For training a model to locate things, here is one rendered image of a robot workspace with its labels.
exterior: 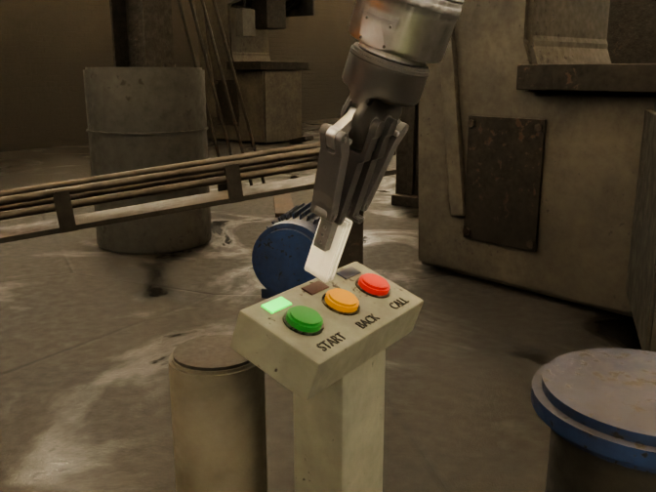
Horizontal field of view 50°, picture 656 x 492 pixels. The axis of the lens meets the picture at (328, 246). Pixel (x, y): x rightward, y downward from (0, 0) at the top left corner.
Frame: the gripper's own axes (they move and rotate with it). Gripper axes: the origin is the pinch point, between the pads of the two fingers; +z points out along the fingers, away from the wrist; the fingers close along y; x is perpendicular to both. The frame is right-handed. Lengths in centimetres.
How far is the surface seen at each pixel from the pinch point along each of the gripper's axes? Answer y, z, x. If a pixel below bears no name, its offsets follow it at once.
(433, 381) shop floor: -112, 79, -12
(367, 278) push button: -13.9, 8.4, -0.6
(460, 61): -212, 9, -80
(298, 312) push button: 0.9, 8.3, -0.4
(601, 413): -30.9, 16.7, 29.8
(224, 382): 0.9, 22.4, -7.0
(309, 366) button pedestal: 4.9, 10.2, 4.9
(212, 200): -19.8, 13.8, -31.6
